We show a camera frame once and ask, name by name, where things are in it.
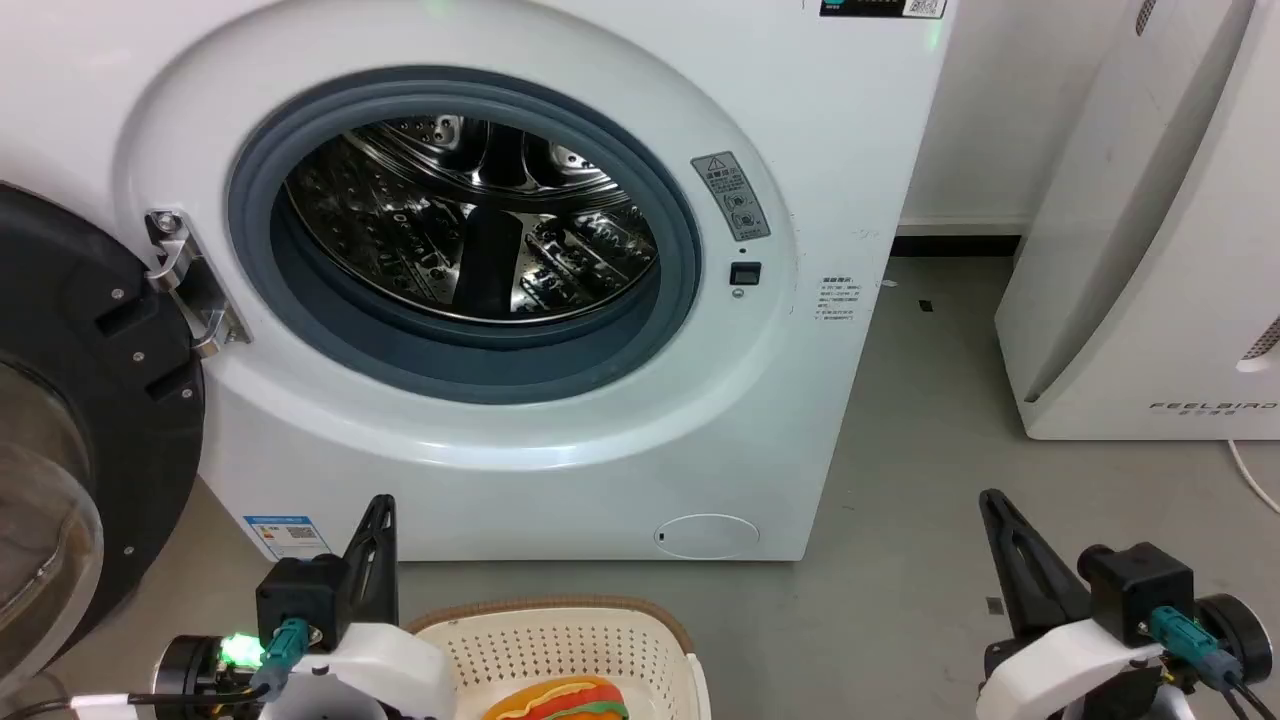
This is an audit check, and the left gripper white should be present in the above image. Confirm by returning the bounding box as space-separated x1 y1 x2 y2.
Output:
262 494 459 720

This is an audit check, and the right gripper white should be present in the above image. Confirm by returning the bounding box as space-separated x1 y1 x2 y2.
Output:
974 489 1171 720

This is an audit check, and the plush hamburger toy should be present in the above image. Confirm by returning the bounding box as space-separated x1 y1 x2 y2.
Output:
482 676 631 720

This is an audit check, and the black washing machine door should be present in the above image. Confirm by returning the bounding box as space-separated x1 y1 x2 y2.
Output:
0 183 208 693

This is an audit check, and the stainless steel washing machine drum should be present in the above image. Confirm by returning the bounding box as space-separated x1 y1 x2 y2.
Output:
284 115 660 326

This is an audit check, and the blue energy label sticker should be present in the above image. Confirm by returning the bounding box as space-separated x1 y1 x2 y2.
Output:
243 515 331 562

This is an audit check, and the white front-load washing machine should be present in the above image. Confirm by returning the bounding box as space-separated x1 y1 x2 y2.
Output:
0 0 962 563

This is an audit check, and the cream plastic laundry basket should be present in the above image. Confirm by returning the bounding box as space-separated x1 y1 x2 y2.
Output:
404 597 713 720

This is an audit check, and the oval filter cover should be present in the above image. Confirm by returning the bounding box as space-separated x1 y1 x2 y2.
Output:
655 513 761 559

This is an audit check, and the small printed text sticker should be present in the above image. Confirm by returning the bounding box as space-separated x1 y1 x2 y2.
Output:
819 277 861 323

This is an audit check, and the white air purifier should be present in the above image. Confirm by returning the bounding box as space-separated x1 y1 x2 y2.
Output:
994 0 1280 442

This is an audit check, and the chrome door hinge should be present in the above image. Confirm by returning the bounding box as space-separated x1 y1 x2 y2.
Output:
145 209 251 359

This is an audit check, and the grey rubber door gasket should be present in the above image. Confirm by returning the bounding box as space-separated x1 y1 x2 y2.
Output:
227 68 703 405

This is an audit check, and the grey warning sticker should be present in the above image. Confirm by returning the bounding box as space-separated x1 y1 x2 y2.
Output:
690 151 772 242

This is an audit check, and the right teal plug cable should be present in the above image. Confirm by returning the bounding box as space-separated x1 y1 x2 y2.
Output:
1148 606 1280 720

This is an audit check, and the white power cable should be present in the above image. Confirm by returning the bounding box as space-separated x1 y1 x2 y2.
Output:
1227 439 1280 513

